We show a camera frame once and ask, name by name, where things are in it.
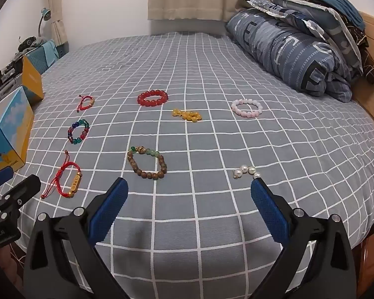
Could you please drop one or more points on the black devices on side table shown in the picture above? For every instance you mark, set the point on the black devices on side table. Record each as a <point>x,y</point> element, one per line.
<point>10,76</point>

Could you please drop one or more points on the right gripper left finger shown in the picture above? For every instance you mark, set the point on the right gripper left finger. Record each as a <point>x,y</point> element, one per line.
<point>62,261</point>

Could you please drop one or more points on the blue yellow cardboard box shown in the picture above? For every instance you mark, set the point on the blue yellow cardboard box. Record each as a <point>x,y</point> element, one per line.
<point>16,119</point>

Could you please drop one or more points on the black object on teal box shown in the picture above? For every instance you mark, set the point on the black object on teal box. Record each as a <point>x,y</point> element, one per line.
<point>31,42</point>

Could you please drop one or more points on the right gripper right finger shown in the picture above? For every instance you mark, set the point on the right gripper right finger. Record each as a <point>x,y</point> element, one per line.
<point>331,269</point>

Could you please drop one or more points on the blue patterned folded duvet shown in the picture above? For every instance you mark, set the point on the blue patterned folded duvet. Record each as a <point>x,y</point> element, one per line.
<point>302,61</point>

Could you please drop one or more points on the teal desk lamp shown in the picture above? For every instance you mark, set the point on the teal desk lamp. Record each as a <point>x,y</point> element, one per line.
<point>45,16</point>

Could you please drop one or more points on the teal blue folded cloth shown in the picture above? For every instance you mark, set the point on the teal blue folded cloth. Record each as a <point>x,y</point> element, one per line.
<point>349,11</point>

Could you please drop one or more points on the teal storage box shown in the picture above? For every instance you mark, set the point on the teal storage box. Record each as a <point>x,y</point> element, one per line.
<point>44,56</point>

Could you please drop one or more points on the yellow box lid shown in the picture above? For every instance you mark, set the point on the yellow box lid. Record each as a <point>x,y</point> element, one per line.
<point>31,81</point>

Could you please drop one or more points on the beige side curtain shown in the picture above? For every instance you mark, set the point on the beige side curtain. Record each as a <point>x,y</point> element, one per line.
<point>56,21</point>

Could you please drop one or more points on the grey checked bed sheet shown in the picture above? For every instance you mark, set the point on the grey checked bed sheet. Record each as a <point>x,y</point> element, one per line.
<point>175,115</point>

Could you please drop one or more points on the blue patterned pillow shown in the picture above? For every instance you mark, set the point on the blue patterned pillow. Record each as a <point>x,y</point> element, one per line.
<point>323,22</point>

